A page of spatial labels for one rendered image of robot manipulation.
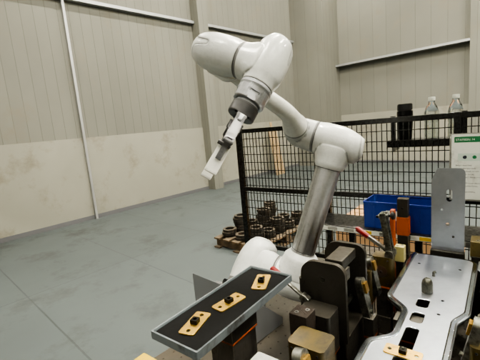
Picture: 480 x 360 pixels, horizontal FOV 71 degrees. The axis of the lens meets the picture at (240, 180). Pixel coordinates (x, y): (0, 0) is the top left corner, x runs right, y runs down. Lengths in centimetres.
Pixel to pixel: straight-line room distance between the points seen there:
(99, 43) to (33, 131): 216
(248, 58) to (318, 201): 70
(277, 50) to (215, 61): 17
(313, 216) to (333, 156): 26
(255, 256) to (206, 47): 90
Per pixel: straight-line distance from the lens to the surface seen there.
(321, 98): 1137
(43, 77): 712
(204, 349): 73
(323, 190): 140
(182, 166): 832
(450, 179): 156
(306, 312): 93
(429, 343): 105
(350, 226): 179
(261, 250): 152
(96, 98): 738
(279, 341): 153
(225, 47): 97
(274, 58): 92
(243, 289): 91
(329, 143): 137
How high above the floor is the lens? 158
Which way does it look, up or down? 9 degrees down
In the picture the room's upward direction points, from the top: 5 degrees counter-clockwise
